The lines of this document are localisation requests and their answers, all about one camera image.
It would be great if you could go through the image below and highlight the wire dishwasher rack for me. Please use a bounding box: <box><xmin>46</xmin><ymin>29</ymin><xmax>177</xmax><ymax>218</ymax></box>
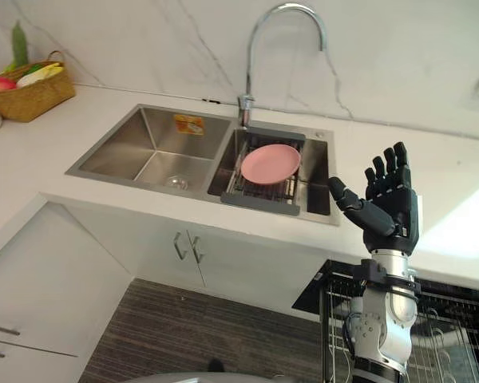
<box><xmin>326</xmin><ymin>277</ymin><xmax>479</xmax><ymax>383</ymax></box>

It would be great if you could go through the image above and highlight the green toy cucumber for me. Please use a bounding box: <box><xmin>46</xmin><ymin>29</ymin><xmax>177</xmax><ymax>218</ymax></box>
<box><xmin>2</xmin><ymin>21</ymin><xmax>30</xmax><ymax>73</ymax></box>

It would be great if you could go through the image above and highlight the white sink cabinet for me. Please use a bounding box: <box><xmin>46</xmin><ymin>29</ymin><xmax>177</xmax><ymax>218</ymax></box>
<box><xmin>62</xmin><ymin>202</ymin><xmax>328</xmax><ymax>316</ymax></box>

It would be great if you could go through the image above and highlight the sink drain strainer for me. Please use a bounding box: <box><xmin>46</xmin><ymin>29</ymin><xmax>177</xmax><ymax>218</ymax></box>
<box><xmin>164</xmin><ymin>174</ymin><xmax>190</xmax><ymax>190</ymax></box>

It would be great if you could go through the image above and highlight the yellow toy corn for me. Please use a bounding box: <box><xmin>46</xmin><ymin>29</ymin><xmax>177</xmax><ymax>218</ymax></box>
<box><xmin>26</xmin><ymin>61</ymin><xmax>65</xmax><ymax>79</ymax></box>

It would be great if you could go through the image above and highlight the pink plastic plate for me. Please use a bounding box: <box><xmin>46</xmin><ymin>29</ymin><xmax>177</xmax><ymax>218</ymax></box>
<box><xmin>240</xmin><ymin>144</ymin><xmax>303</xmax><ymax>185</ymax></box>

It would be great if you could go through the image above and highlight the white drawer cabinet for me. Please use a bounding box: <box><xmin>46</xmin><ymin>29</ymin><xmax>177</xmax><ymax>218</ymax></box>
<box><xmin>0</xmin><ymin>201</ymin><xmax>133</xmax><ymax>383</ymax></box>

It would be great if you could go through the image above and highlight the woven wicker basket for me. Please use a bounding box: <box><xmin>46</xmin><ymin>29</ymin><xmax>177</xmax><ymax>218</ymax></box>
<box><xmin>0</xmin><ymin>50</ymin><xmax>77</xmax><ymax>123</ymax></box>

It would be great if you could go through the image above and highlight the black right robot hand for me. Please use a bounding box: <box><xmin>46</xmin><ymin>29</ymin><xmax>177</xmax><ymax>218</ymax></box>
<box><xmin>327</xmin><ymin>140</ymin><xmax>423</xmax><ymax>255</ymax></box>

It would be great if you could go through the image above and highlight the stainless steel double sink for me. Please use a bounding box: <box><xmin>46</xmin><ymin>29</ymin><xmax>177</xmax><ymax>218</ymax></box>
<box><xmin>65</xmin><ymin>103</ymin><xmax>341</xmax><ymax>227</ymax></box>

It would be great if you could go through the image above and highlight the orange sink sticker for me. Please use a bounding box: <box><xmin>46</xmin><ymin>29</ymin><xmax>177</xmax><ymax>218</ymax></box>
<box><xmin>173</xmin><ymin>114</ymin><xmax>206</xmax><ymax>139</ymax></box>

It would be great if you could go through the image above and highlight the black dishwasher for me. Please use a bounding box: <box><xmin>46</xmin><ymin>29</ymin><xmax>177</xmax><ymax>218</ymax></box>
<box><xmin>291</xmin><ymin>259</ymin><xmax>479</xmax><ymax>383</ymax></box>

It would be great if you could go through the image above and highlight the grey sink drying rack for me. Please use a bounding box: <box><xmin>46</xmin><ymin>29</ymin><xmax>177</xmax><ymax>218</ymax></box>
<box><xmin>220</xmin><ymin>126</ymin><xmax>307</xmax><ymax>217</ymax></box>

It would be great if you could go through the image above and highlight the chrome gooseneck faucet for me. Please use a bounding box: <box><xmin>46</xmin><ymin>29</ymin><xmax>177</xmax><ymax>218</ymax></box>
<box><xmin>238</xmin><ymin>2</ymin><xmax>329</xmax><ymax>131</ymax></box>

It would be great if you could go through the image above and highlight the white toy radish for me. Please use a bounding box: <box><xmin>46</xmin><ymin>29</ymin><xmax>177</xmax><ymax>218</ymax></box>
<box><xmin>16</xmin><ymin>72</ymin><xmax>47</xmax><ymax>89</ymax></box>

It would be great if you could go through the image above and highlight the silver cabinet door handle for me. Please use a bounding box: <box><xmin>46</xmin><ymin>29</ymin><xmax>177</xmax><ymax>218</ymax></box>
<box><xmin>188</xmin><ymin>235</ymin><xmax>206</xmax><ymax>263</ymax></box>
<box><xmin>172</xmin><ymin>231</ymin><xmax>187</xmax><ymax>262</ymax></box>

